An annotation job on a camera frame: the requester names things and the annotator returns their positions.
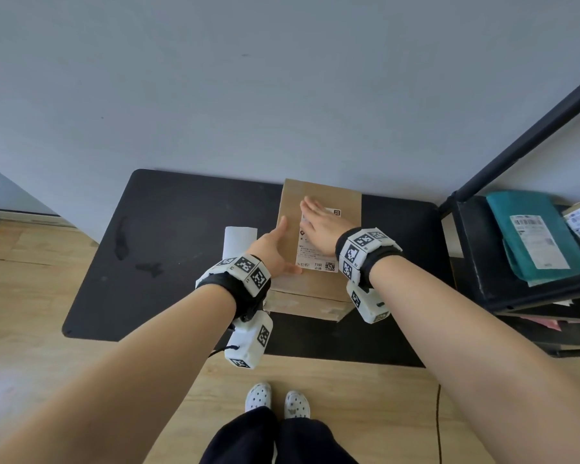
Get person's right forearm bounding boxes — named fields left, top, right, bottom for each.
left=367, top=255, right=580, bottom=464

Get person's spotted shoe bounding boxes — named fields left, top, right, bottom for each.
left=284, top=391, right=312, bottom=421
left=244, top=382, right=273, bottom=413

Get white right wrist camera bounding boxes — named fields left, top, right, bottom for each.
left=345, top=280, right=391, bottom=325

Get person's right hand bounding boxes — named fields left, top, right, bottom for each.
left=299, top=196, right=356, bottom=260

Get right wristband with markers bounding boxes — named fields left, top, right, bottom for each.
left=335, top=227, right=403, bottom=291

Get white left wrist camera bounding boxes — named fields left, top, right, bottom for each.
left=223, top=311, right=275, bottom=371

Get left wristband with markers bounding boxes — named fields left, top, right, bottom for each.
left=195, top=254, right=273, bottom=322

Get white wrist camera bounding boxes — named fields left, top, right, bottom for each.
left=223, top=311, right=275, bottom=371
left=345, top=280, right=391, bottom=325

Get white label backing paper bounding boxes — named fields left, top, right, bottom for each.
left=223, top=226, right=258, bottom=260

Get pink packet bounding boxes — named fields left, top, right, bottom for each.
left=511, top=313, right=563, bottom=333

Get black metal shelf rack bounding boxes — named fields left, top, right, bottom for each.
left=438, top=67, right=580, bottom=359

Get person's dark trousers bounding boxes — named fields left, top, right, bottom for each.
left=200, top=406, right=360, bottom=464

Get wristband with markers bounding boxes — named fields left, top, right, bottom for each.
left=195, top=254, right=273, bottom=322
left=335, top=227, right=403, bottom=291

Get teal mailer bag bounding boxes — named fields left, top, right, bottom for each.
left=485, top=189, right=580, bottom=287

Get person's right spotted shoe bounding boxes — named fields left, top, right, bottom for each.
left=284, top=391, right=312, bottom=421

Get person's left forearm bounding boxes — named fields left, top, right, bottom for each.
left=0, top=284, right=238, bottom=464

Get person's left hand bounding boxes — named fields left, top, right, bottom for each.
left=246, top=216, right=304, bottom=282

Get brown paper parcel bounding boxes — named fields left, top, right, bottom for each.
left=265, top=178, right=364, bottom=324

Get person's left spotted shoe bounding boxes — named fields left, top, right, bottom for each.
left=244, top=382, right=273, bottom=413

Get black floor cable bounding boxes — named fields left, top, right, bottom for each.
left=434, top=381, right=444, bottom=464

